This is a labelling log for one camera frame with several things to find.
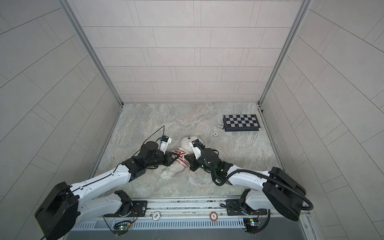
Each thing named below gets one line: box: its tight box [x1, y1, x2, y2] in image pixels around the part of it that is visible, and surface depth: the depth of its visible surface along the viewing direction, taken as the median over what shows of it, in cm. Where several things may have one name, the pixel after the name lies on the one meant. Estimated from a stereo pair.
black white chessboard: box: [223, 114, 261, 132], surface depth 104 cm
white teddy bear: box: [160, 136, 197, 181], surface depth 77 cm
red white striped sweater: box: [172, 149, 189, 168], surface depth 78 cm
